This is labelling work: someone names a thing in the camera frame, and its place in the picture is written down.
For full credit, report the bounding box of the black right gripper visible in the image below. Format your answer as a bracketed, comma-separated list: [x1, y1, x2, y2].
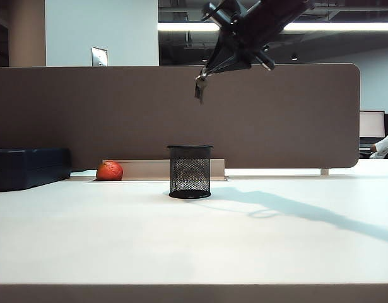
[201, 0, 277, 75]

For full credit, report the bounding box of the bunch of silver keys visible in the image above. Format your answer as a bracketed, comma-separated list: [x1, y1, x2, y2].
[194, 71, 210, 105]

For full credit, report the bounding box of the long ceiling light strip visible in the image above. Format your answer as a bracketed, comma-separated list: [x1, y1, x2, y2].
[158, 21, 388, 32]

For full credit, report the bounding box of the dark blue box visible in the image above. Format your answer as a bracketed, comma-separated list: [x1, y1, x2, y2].
[0, 147, 72, 193]

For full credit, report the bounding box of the orange fruit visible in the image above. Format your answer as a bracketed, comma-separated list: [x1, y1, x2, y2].
[96, 160, 124, 181]

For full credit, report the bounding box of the computer monitor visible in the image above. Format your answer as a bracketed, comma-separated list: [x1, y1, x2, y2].
[359, 110, 386, 139]

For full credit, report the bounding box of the person in white shirt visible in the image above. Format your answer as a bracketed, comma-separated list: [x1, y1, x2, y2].
[369, 133, 388, 159]

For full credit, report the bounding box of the black mesh basket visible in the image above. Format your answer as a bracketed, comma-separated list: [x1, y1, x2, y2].
[167, 145, 214, 199]

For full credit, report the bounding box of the silver wall plate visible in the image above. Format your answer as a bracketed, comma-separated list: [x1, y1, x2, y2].
[91, 46, 109, 67]

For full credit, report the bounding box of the brown desk divider panel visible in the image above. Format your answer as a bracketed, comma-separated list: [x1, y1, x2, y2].
[0, 63, 361, 170]

